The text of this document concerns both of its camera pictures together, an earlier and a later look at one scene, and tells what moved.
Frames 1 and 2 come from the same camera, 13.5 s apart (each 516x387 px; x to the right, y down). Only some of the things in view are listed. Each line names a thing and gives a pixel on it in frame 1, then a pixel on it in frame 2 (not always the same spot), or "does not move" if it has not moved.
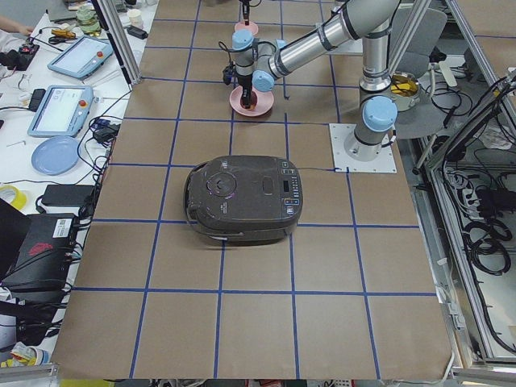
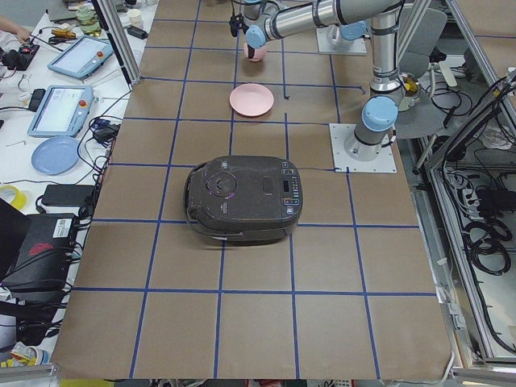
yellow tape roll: (20, 199) does not move
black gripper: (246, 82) → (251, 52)
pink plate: (263, 101) does not move
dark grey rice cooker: (243, 200) does not move
